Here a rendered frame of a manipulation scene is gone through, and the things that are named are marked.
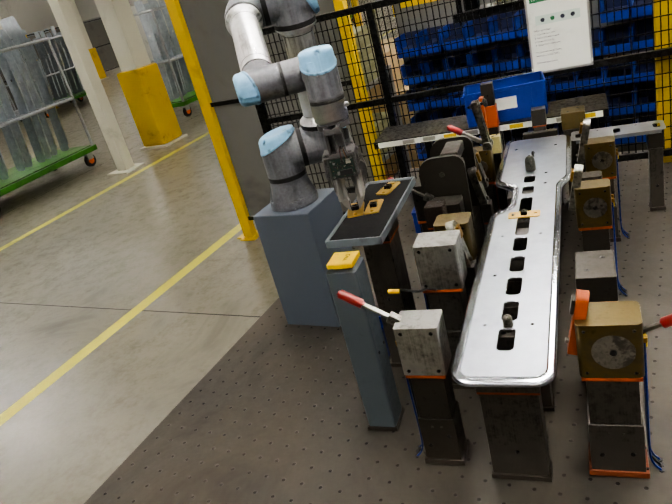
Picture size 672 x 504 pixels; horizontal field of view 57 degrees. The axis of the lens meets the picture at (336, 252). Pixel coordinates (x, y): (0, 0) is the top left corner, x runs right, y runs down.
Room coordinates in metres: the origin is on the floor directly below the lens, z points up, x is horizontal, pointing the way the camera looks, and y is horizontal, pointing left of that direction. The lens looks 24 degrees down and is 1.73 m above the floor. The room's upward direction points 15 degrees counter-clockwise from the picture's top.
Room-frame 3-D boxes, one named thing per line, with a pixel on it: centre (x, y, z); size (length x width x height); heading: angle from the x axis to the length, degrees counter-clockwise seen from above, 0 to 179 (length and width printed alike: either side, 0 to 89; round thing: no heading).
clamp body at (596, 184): (1.51, -0.72, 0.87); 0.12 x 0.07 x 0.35; 65
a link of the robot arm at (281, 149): (1.86, 0.07, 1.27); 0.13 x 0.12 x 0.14; 92
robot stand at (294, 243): (1.86, 0.08, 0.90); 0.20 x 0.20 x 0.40; 57
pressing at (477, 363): (1.52, -0.52, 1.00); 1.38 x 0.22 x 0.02; 155
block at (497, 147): (2.09, -0.64, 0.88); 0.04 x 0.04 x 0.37; 65
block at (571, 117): (2.15, -0.95, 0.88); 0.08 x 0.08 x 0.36; 65
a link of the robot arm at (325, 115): (1.33, -0.07, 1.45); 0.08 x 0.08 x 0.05
